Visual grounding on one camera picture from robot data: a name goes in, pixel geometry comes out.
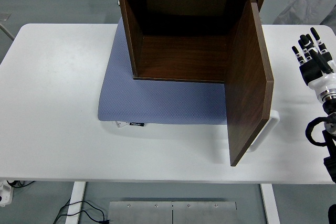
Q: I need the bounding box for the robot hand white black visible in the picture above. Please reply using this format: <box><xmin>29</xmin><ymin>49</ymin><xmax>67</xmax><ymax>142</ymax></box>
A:
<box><xmin>291</xmin><ymin>27</ymin><xmax>336</xmax><ymax>97</ymax></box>

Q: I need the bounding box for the brown wooden cabinet door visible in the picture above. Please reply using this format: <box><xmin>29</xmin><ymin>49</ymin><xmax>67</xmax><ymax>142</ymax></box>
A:
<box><xmin>224</xmin><ymin>0</ymin><xmax>275</xmax><ymax>167</ymax></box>

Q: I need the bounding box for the person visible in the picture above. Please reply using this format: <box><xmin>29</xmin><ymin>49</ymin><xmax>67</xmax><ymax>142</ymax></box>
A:
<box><xmin>272</xmin><ymin>0</ymin><xmax>336</xmax><ymax>28</ymax></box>

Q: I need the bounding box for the white table leg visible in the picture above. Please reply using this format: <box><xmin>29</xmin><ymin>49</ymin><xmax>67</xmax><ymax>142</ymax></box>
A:
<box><xmin>65</xmin><ymin>182</ymin><xmax>87</xmax><ymax>224</ymax></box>
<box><xmin>260</xmin><ymin>183</ymin><xmax>281</xmax><ymax>224</ymax></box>

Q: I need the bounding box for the blue-grey textured mat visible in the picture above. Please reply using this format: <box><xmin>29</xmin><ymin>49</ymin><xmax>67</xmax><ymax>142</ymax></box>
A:
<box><xmin>97</xmin><ymin>18</ymin><xmax>229</xmax><ymax>125</ymax></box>

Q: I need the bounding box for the grey metal plate with screws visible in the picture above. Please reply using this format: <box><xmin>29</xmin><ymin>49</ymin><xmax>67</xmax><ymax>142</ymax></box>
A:
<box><xmin>108</xmin><ymin>200</ymin><xmax>173</xmax><ymax>224</ymax></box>
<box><xmin>172</xmin><ymin>201</ymin><xmax>237</xmax><ymax>224</ymax></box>

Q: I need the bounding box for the grey metal bar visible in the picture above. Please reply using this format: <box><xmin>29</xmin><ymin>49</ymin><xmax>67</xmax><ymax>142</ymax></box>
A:
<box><xmin>0</xmin><ymin>22</ymin><xmax>15</xmax><ymax>41</ymax></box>

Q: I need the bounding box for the white power strip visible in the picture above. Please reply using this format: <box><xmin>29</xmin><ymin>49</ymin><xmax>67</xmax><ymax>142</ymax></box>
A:
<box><xmin>0</xmin><ymin>179</ymin><xmax>14</xmax><ymax>208</ymax></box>

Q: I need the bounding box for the white door handle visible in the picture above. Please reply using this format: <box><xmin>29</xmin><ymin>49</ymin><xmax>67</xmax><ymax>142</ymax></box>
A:
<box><xmin>248</xmin><ymin>110</ymin><xmax>281</xmax><ymax>154</ymax></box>

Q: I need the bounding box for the black floor cable with plug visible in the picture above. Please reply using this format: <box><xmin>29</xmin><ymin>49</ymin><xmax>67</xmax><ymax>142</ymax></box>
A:
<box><xmin>52</xmin><ymin>199</ymin><xmax>111</xmax><ymax>224</ymax></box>

